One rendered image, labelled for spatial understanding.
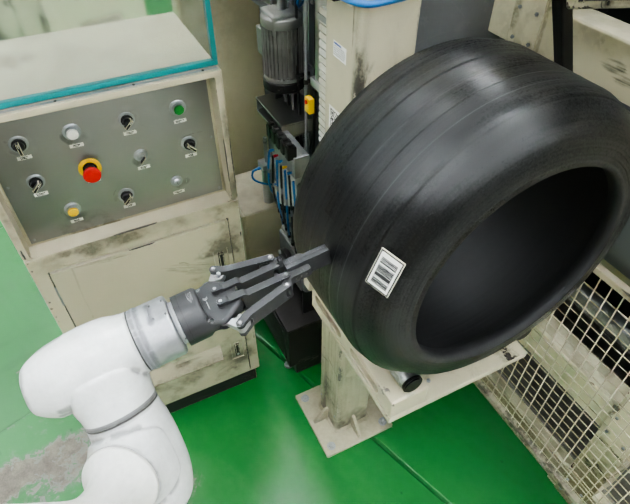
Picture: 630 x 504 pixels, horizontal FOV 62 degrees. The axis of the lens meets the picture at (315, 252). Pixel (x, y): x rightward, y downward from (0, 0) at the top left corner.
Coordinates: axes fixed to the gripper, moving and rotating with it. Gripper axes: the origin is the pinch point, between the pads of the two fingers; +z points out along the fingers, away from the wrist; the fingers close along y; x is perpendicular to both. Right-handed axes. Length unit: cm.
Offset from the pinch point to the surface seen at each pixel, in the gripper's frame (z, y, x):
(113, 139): -19, 66, 8
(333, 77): 24.5, 36.5, -4.9
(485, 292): 39, 2, 36
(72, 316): -50, 61, 50
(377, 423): 21, 24, 127
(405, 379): 12.1, -8.1, 34.1
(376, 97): 18.6, 9.7, -15.9
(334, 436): 5, 26, 124
